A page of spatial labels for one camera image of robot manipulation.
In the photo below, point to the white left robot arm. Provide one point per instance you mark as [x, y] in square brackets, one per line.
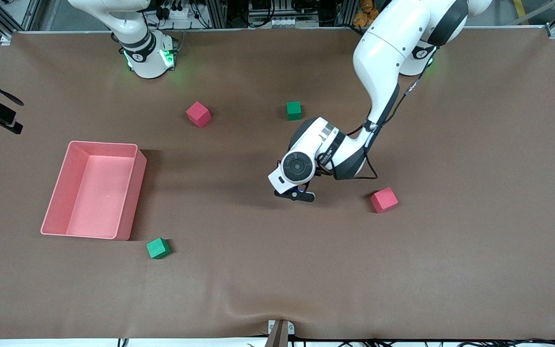
[388, 53]

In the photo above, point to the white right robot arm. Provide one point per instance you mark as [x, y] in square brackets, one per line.
[145, 58]

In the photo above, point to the green foam cube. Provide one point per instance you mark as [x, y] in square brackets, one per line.
[294, 111]
[158, 248]

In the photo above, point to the brown table mat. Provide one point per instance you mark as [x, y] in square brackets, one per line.
[277, 270]

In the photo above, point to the pink foam cube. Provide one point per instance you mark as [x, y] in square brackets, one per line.
[198, 114]
[384, 200]

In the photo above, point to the pink plastic bin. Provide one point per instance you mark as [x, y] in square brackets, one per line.
[99, 197]

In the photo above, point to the white terminal block strip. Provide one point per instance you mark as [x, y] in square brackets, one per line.
[292, 22]

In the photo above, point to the orange bagged goods pile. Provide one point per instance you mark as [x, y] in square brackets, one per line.
[364, 14]

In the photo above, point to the white power strip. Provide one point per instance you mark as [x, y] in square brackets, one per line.
[176, 12]

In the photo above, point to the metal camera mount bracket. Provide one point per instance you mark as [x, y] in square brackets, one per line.
[280, 332]

